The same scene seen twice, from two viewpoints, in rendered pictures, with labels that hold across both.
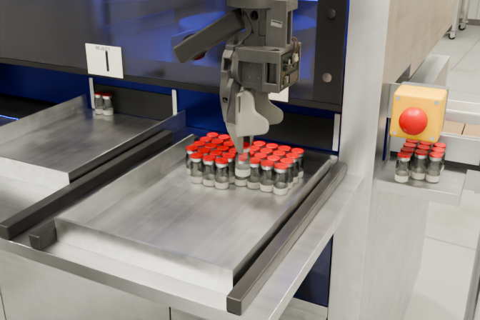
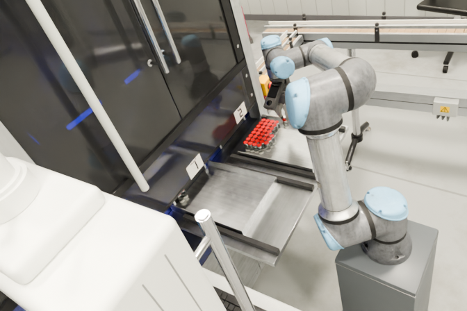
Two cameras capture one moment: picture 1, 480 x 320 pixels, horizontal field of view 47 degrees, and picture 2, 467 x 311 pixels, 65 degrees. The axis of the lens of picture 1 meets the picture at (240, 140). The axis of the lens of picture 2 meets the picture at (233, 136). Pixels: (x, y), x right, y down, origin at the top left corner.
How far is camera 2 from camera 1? 149 cm
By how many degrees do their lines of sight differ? 64
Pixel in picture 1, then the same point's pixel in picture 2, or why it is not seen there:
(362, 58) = (255, 81)
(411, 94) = (266, 80)
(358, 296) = not seen: hidden behind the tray
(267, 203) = (285, 131)
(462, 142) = not seen: hidden behind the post
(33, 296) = not seen: outside the picture
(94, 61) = (192, 171)
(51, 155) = (239, 201)
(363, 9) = (251, 67)
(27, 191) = (276, 197)
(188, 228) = (304, 146)
